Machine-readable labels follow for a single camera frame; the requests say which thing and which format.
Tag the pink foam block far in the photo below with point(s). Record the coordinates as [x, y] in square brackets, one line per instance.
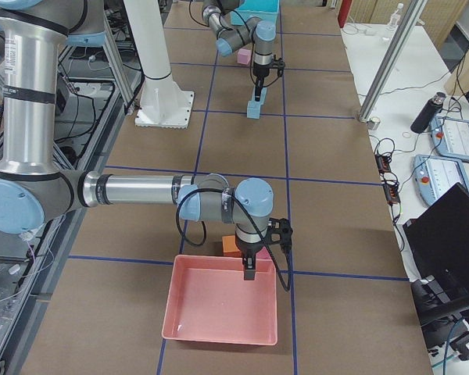
[263, 254]

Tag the pink foam block right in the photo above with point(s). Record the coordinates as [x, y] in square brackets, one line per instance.
[244, 56]

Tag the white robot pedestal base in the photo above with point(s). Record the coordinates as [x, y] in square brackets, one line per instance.
[162, 102]

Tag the blue teach pendant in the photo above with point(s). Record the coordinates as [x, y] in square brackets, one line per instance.
[451, 137]
[435, 175]

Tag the cyan plastic bin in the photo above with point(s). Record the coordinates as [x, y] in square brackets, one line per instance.
[264, 9]

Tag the red plastic bin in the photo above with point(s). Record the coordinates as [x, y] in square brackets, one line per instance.
[210, 301]

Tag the black laptop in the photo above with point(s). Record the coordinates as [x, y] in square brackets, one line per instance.
[439, 238]

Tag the black water bottle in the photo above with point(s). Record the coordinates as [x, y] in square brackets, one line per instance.
[432, 107]

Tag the pink foam block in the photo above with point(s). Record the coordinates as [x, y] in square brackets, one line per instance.
[244, 56]
[263, 254]

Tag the blue teach pendant near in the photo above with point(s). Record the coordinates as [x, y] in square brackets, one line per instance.
[435, 175]

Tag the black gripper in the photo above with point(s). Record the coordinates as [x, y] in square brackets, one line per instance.
[259, 73]
[247, 249]

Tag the blue teach pendant far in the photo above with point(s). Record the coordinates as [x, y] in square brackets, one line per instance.
[451, 137]

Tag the orange foam block left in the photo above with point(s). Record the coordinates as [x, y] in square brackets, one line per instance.
[229, 247]

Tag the light blue foam block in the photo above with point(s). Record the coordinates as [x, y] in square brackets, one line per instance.
[253, 100]
[253, 109]

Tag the aluminium frame post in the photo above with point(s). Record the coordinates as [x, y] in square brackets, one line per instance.
[398, 30]

